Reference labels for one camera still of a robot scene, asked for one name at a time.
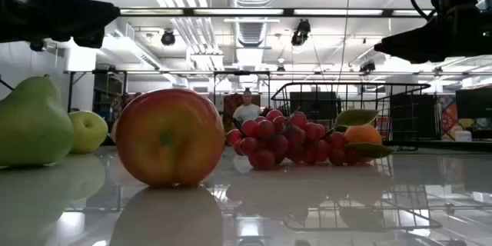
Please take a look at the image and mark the yellow-green apple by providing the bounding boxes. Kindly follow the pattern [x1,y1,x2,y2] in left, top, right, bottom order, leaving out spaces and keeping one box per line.
[68,110,110,155]

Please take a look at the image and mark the black ceiling spotlight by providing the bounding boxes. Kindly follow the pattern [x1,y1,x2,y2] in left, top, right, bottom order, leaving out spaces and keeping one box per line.
[358,60,377,75]
[160,28,177,47]
[290,18,312,47]

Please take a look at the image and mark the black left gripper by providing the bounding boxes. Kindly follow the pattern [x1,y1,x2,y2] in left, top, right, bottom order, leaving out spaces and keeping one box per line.
[0,0,121,52]

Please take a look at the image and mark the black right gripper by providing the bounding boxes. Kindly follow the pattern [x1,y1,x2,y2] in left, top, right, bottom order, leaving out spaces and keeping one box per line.
[374,4,492,65]

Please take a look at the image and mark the long ceiling light strip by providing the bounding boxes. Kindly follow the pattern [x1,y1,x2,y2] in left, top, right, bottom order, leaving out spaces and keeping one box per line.
[118,7,434,18]

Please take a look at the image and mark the green pear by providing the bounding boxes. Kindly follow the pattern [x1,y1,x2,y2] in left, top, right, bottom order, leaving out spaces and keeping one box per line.
[0,75,75,168]

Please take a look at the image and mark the black panel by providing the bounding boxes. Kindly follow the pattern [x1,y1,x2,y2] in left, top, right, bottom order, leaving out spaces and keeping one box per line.
[390,92,440,141]

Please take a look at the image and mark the white box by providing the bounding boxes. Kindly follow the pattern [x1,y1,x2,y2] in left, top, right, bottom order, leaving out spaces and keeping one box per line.
[454,129,474,143]

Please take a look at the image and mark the black wire basket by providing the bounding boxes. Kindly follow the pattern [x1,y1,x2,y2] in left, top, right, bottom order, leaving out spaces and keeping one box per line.
[270,81,432,152]

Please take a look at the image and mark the red grape bunch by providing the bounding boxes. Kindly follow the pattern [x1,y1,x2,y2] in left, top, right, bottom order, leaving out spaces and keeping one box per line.
[225,108,363,171]

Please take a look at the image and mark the black metal frame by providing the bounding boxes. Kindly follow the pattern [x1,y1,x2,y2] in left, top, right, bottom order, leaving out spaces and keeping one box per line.
[63,69,272,115]

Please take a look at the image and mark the orange with green leaves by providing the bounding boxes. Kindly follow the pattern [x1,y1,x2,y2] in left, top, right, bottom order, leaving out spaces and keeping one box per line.
[333,108,396,163]

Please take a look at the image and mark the colourful patterned cloth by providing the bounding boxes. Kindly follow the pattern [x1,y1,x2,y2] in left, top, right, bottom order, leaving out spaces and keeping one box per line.
[437,95,460,141]

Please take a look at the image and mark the black monitor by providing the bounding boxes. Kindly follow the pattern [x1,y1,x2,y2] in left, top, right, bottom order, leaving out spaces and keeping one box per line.
[455,87,492,121]
[288,91,340,121]

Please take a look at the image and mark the red-yellow apple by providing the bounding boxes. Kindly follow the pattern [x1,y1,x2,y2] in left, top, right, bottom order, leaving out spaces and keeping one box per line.
[115,88,227,187]

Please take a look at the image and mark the person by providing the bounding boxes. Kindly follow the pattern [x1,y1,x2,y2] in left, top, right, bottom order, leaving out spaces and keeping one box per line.
[231,88,264,125]

